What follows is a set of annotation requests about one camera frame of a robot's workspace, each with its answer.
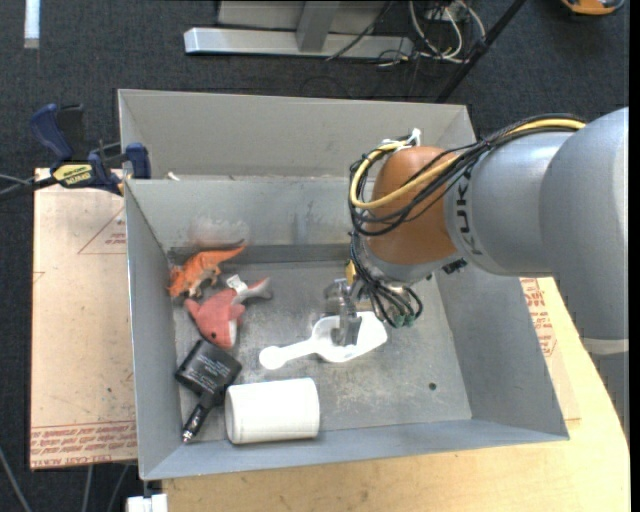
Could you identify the black cylinder on white bracket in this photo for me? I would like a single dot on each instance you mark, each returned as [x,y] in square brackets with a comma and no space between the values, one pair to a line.
[454,266]

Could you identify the grey metal bin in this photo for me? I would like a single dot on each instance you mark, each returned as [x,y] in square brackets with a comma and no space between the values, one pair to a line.
[310,225]

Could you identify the orange toy dinosaur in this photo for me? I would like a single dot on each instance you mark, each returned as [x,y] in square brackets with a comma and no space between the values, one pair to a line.
[200,267]

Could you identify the white plastic cup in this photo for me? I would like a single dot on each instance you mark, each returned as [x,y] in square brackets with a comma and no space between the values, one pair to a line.
[272,411]

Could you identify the white plastic scoop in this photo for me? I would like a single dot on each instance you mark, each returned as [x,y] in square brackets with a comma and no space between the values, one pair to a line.
[300,350]

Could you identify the brown cardboard board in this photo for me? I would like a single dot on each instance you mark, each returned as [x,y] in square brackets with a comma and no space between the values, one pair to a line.
[80,310]

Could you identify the black car charger adapter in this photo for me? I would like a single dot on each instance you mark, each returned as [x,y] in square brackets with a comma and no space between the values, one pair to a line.
[207,372]

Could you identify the pink plush shark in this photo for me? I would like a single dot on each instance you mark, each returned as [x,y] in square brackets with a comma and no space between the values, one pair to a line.
[217,315]

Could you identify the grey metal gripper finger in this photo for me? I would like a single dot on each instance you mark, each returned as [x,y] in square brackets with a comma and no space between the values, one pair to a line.
[339,327]
[354,327]

